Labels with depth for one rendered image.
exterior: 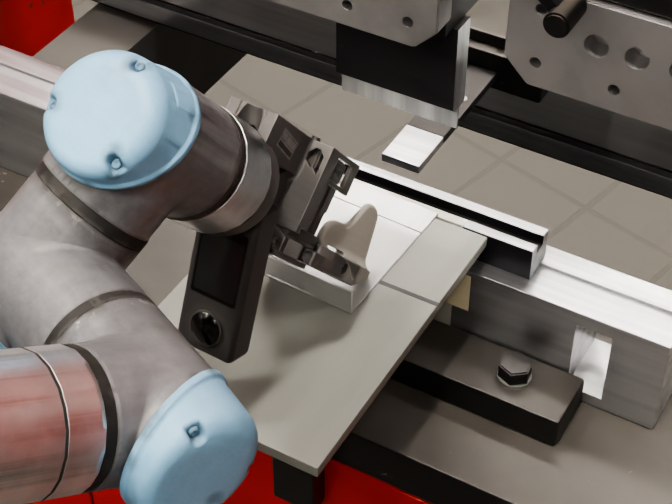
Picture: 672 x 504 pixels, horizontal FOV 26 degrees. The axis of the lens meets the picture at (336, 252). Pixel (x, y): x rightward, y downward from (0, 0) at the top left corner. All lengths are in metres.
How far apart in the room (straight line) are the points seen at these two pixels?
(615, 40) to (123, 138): 0.34
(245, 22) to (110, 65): 0.72
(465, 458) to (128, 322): 0.45
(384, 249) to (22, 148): 0.42
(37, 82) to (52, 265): 0.59
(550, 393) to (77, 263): 0.48
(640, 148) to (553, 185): 1.41
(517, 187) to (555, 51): 1.77
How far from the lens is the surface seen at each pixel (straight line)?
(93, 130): 0.78
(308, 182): 0.96
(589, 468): 1.15
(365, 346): 1.05
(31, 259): 0.80
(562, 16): 0.91
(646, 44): 0.95
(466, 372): 1.17
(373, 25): 1.04
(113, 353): 0.73
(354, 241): 1.04
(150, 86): 0.78
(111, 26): 1.59
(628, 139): 1.35
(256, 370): 1.04
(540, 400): 1.15
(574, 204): 2.72
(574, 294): 1.15
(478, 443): 1.16
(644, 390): 1.16
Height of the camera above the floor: 1.77
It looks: 43 degrees down
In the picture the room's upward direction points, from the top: straight up
